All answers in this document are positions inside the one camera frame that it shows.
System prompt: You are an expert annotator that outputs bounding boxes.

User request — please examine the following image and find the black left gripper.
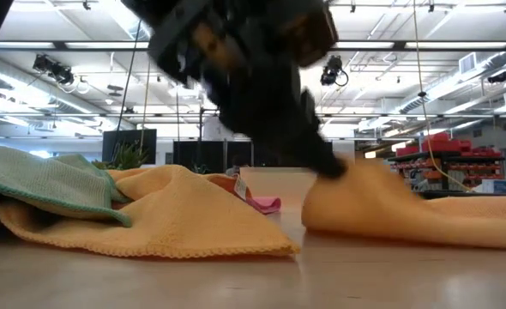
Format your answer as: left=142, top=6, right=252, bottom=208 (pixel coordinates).
left=149, top=0, right=348, bottom=178

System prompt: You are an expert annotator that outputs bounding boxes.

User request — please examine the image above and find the pink microfiber towel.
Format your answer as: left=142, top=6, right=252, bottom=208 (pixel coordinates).
left=246, top=195, right=282, bottom=215

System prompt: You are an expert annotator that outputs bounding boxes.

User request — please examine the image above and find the light green microfiber towel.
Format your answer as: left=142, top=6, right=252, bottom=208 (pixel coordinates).
left=0, top=143, right=133, bottom=228

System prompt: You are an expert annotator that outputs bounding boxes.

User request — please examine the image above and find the black room partition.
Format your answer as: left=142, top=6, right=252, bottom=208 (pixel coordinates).
left=173, top=140, right=254, bottom=173

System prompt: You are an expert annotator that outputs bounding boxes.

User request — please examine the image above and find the shelf with red bins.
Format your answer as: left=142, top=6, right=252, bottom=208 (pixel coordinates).
left=388, top=131, right=506, bottom=193

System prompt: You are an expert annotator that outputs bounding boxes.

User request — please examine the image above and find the black display panel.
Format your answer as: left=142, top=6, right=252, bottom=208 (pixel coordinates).
left=102, top=128, right=158, bottom=165

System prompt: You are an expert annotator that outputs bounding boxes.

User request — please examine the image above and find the small potted succulent plant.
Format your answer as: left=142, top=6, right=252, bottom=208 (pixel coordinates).
left=92, top=142, right=150, bottom=172

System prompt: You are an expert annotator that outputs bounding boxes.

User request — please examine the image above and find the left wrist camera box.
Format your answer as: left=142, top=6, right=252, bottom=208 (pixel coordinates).
left=294, top=3, right=340, bottom=69

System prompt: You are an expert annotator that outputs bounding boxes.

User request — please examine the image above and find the yellow hanging cable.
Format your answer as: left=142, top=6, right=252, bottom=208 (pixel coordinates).
left=413, top=0, right=473, bottom=193

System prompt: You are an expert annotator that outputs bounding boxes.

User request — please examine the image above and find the black hanging cable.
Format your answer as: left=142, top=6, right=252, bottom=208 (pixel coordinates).
left=115, top=19, right=143, bottom=132

